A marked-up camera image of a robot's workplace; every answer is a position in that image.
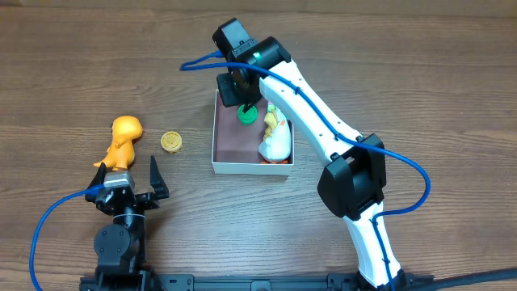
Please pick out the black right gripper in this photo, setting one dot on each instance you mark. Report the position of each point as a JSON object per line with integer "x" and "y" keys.
{"x": 228, "y": 95}

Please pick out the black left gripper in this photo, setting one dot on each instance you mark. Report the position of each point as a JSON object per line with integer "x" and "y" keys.
{"x": 142, "y": 198}

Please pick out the orange dinosaur toy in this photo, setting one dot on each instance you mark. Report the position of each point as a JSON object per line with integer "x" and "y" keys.
{"x": 120, "y": 154}

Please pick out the green round cap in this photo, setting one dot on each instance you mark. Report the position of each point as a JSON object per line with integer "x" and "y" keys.
{"x": 249, "y": 117}

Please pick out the yellow round cap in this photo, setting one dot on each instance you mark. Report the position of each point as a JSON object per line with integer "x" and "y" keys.
{"x": 171, "y": 142}

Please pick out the white box pink inside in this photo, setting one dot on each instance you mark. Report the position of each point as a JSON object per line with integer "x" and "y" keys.
{"x": 235, "y": 146}

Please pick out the white and yellow duck toy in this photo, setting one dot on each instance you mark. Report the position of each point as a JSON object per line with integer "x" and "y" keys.
{"x": 276, "y": 146}

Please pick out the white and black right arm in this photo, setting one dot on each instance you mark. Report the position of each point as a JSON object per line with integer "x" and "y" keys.
{"x": 354, "y": 174}

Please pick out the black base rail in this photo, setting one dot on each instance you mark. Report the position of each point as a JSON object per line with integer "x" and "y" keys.
{"x": 187, "y": 282}

